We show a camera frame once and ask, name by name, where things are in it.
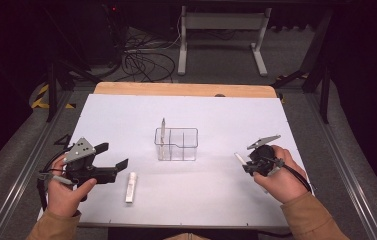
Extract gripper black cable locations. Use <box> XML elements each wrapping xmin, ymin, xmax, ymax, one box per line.
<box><xmin>275</xmin><ymin>159</ymin><xmax>313</xmax><ymax>195</ymax></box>
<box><xmin>36</xmin><ymin>149</ymin><xmax>77</xmax><ymax>212</ymax></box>

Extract person's right hand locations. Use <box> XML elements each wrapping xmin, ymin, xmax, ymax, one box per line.
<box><xmin>253</xmin><ymin>144</ymin><xmax>310</xmax><ymax>205</ymax></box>

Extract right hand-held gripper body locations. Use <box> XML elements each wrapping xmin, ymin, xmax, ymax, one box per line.
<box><xmin>245</xmin><ymin>134</ymin><xmax>285</xmax><ymax>178</ymax></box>

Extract aluminium floor rail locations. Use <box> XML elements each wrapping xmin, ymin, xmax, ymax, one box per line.
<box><xmin>0</xmin><ymin>89</ymin><xmax>74</xmax><ymax>240</ymax></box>
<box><xmin>304</xmin><ymin>93</ymin><xmax>377</xmax><ymax>240</ymax></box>

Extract person's left hand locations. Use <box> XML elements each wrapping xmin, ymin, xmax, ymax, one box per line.
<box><xmin>46</xmin><ymin>154</ymin><xmax>98</xmax><ymax>218</ymax></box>

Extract black floor cables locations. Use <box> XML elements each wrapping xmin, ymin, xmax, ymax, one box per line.
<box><xmin>119</xmin><ymin>26</ymin><xmax>177</xmax><ymax>84</ymax></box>

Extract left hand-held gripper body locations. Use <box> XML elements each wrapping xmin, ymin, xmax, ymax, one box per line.
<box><xmin>63</xmin><ymin>137</ymin><xmax>119</xmax><ymax>186</ymax></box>

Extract dark equipment box red light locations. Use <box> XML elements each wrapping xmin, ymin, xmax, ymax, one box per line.
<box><xmin>87</xmin><ymin>0</ymin><xmax>125</xmax><ymax>66</ymax></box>

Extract white tube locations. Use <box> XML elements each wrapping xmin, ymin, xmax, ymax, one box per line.
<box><xmin>124</xmin><ymin>171</ymin><xmax>138</xmax><ymax>204</ymax></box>

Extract yellow black hazard tape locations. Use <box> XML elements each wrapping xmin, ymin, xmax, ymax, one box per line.
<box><xmin>30</xmin><ymin>83</ymin><xmax>76</xmax><ymax>110</ymax></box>

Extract white table cover sheet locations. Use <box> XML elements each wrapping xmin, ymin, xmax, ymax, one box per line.
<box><xmin>37</xmin><ymin>93</ymin><xmax>315</xmax><ymax>228</ymax></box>

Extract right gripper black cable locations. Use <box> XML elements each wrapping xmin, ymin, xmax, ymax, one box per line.
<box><xmin>275</xmin><ymin>159</ymin><xmax>313</xmax><ymax>195</ymax></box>

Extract white metal stand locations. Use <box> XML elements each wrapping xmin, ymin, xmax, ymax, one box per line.
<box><xmin>177</xmin><ymin>4</ymin><xmax>273</xmax><ymax>78</ymax></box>

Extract clear silver pen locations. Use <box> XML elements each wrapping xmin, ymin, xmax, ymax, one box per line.
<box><xmin>159</xmin><ymin>117</ymin><xmax>167</xmax><ymax>159</ymax></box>

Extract clear plastic organizer box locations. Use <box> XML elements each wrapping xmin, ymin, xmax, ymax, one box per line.
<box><xmin>154</xmin><ymin>127</ymin><xmax>199</xmax><ymax>162</ymax></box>

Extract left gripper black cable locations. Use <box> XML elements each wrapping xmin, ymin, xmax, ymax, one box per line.
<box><xmin>36</xmin><ymin>149</ymin><xmax>77</xmax><ymax>212</ymax></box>

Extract black metal stand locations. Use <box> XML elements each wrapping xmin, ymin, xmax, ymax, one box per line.
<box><xmin>44</xmin><ymin>6</ymin><xmax>102</xmax><ymax>123</ymax></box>
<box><xmin>270</xmin><ymin>8</ymin><xmax>334</xmax><ymax>125</ymax></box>

